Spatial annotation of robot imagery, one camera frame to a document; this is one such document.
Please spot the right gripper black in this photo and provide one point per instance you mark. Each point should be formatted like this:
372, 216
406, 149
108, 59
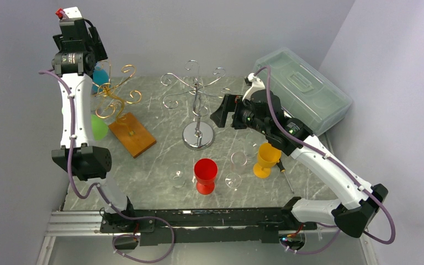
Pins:
231, 103

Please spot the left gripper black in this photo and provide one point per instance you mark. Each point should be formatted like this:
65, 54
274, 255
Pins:
96, 44

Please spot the blue plastic wine glass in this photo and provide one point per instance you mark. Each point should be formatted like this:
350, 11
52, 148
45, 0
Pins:
100, 76

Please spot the red plastic wine glass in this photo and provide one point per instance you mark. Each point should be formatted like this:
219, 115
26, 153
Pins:
205, 172

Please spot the orange plastic wine glass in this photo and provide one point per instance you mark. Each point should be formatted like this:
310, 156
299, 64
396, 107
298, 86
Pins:
266, 159

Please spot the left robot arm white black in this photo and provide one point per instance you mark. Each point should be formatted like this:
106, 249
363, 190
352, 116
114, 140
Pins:
87, 166

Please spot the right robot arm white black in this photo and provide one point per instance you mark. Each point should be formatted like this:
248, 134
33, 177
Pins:
357, 201

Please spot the chrome wine glass rack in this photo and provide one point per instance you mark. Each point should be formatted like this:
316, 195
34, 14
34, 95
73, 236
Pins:
197, 135

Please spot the gold wine glass rack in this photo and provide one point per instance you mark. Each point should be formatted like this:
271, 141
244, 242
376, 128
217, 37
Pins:
107, 89

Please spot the green plastic wine glass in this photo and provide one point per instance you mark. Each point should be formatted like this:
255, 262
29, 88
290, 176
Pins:
98, 130

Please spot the orange wooden rack base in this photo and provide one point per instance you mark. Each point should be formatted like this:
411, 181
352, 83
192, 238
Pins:
132, 134

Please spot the orange black screwdriver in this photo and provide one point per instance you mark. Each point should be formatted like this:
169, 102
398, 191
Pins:
283, 172

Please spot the clear plastic storage box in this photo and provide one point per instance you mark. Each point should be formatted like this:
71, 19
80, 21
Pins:
304, 92

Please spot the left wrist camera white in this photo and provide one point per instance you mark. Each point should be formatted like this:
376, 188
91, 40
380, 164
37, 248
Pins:
69, 13

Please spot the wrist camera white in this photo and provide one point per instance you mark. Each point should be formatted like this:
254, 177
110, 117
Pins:
255, 84
69, 13

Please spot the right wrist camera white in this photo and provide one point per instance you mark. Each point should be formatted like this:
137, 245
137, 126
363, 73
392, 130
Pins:
255, 84

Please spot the aluminium frame rail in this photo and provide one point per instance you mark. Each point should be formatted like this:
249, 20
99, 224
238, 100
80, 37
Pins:
83, 237

